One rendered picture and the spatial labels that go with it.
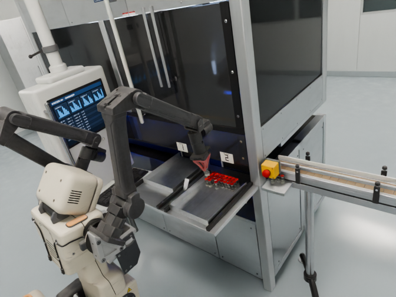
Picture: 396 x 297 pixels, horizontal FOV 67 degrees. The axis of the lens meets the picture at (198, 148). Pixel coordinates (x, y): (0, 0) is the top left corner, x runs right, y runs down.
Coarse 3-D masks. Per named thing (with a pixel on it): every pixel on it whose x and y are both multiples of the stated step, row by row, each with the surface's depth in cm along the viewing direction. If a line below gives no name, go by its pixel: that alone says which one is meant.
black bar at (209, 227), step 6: (246, 186) 159; (240, 192) 155; (234, 198) 152; (228, 204) 148; (234, 204) 150; (222, 210) 145; (228, 210) 147; (216, 216) 142; (222, 216) 143; (216, 222) 140; (210, 228) 137
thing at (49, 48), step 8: (24, 0) 156; (32, 0) 157; (32, 8) 158; (40, 8) 160; (32, 16) 160; (40, 16) 161; (40, 24) 162; (40, 32) 163; (48, 32) 165; (40, 40) 166; (48, 40) 166; (48, 48) 167; (56, 48) 169; (32, 56) 169; (48, 56) 170; (56, 56) 171; (56, 64) 172; (64, 64) 174; (56, 72) 172
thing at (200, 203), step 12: (204, 180) 174; (192, 192) 166; (204, 192) 164; (216, 192) 162; (228, 192) 160; (180, 204) 158; (192, 204) 156; (204, 204) 154; (216, 204) 153; (192, 216) 145; (204, 216) 146
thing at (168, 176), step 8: (168, 160) 197; (176, 160) 201; (184, 160) 199; (192, 160) 197; (160, 168) 193; (168, 168) 194; (176, 168) 192; (184, 168) 190; (192, 168) 189; (152, 176) 188; (160, 176) 187; (168, 176) 185; (176, 176) 184; (184, 176) 182; (152, 184) 179; (160, 184) 173; (168, 184) 177; (176, 184) 176
